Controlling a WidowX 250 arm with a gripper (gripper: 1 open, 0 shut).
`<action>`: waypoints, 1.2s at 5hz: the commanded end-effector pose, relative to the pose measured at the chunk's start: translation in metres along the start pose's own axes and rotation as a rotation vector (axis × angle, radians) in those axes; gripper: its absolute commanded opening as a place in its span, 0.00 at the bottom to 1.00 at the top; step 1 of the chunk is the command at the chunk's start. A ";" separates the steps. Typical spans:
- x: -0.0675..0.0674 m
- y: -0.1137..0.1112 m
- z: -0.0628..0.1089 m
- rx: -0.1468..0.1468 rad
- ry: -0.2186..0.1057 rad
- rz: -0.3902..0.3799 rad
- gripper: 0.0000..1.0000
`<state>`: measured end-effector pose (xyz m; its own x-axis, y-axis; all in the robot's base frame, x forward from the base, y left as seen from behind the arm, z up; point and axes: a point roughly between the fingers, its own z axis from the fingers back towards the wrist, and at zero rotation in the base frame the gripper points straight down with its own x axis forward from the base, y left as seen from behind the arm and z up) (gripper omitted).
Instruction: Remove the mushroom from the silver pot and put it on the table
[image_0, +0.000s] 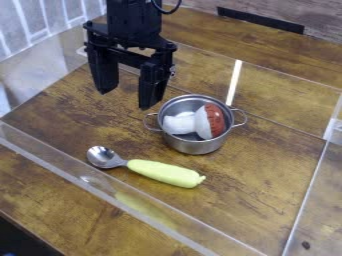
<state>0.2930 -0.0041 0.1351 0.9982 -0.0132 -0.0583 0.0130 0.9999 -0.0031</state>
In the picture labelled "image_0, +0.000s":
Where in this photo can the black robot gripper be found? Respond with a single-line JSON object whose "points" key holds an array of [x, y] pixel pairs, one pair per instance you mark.
{"points": [[128, 39]]}

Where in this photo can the red and white plush mushroom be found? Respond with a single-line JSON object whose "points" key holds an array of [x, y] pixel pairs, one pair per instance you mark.
{"points": [[206, 122]]}

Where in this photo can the small silver metal pot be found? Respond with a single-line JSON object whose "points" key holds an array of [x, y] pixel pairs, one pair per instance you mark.
{"points": [[184, 105]]}

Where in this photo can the clear acrylic triangular bracket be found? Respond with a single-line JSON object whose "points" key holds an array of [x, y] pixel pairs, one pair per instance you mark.
{"points": [[81, 51]]}

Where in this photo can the spoon with yellow handle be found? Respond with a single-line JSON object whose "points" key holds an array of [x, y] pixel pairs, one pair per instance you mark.
{"points": [[174, 175]]}

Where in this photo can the clear acrylic enclosure wall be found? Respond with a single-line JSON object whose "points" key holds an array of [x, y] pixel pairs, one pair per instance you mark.
{"points": [[270, 201]]}

